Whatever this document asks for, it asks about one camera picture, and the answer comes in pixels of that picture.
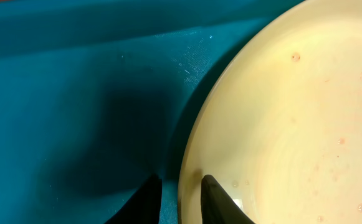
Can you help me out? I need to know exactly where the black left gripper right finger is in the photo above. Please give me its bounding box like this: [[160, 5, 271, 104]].
[[201, 175, 255, 224]]

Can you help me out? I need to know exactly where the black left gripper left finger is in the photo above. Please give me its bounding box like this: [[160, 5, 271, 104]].
[[105, 174, 162, 224]]

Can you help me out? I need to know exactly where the yellow-green plate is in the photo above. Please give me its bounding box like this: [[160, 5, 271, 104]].
[[178, 0, 362, 224]]

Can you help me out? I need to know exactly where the teal plastic tray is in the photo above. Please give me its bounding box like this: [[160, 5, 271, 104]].
[[0, 1, 295, 223]]

